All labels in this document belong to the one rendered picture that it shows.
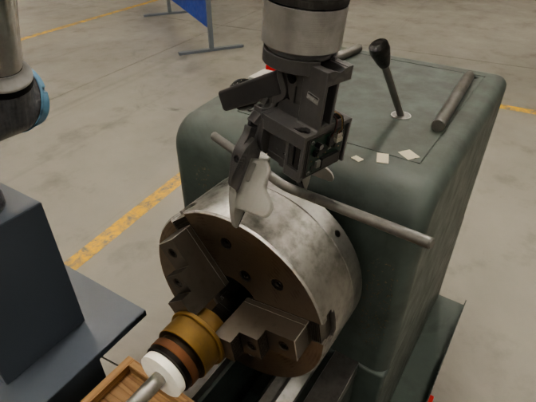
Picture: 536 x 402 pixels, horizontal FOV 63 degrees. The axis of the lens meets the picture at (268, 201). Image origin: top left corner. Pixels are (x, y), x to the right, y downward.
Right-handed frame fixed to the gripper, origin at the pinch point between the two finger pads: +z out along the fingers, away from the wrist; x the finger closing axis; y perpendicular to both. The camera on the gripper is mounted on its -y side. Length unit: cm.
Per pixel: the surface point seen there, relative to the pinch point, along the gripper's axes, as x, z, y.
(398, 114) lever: 36.8, 1.0, -4.6
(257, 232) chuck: -1.5, 4.4, 0.1
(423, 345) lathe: 56, 71, 14
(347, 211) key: 1.0, -4.9, 10.7
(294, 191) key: 1.1, -3.0, 3.1
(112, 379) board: -19.5, 39.0, -13.9
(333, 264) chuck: 6.4, 9.5, 7.5
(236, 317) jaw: -5.8, 17.0, 1.8
